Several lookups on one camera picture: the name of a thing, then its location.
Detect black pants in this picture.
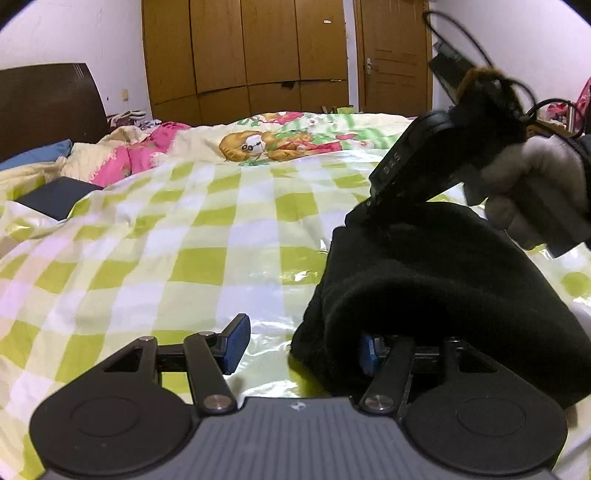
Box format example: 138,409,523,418
290,202,590,407

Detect grey gloved right hand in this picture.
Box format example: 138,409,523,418
459,135,590,255

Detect brown wooden door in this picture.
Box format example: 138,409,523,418
353,0,433,117

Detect green checkered plastic sheet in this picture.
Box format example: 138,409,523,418
0,147,591,480

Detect dark blue folded cloth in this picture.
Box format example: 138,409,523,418
16,177,102,221

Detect floral cartoon quilt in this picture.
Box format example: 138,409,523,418
1,111,411,200

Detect blue pillow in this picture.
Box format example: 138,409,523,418
0,139,73,171

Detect brown wooden wardrobe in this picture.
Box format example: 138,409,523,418
141,0,349,126

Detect dark wooden headboard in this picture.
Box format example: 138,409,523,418
0,63,109,162

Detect black cable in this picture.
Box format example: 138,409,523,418
421,9,588,139

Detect clothes pile by wall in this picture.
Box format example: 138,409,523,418
107,110,160,130

